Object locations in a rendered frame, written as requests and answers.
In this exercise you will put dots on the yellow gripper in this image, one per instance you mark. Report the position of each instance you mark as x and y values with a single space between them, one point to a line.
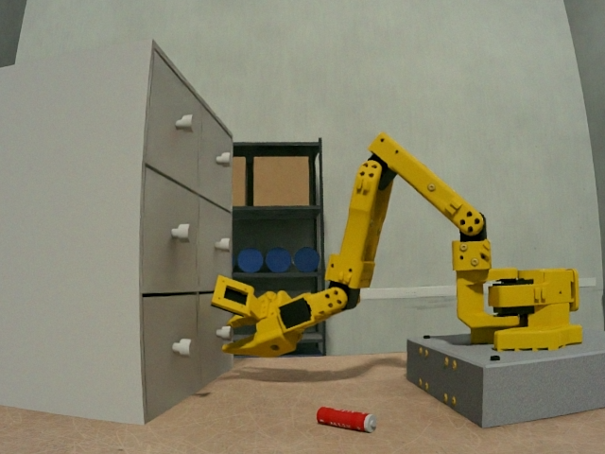
269 341

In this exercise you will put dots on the grey chest of drawers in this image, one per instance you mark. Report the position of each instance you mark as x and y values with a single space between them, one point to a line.
73 137

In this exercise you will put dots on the red aa battery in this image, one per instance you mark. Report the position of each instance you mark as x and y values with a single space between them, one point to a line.
347 419

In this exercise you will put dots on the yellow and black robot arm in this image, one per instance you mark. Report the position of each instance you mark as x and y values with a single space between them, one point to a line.
543 295

